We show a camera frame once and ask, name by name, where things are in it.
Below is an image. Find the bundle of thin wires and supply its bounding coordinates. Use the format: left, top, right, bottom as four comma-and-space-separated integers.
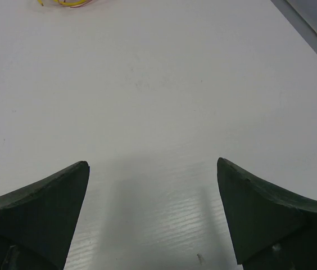
37, 0, 92, 8

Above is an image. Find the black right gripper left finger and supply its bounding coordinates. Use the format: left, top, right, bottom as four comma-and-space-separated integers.
0, 161, 89, 269

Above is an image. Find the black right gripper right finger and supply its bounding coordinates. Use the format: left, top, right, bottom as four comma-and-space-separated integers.
217, 157, 317, 269

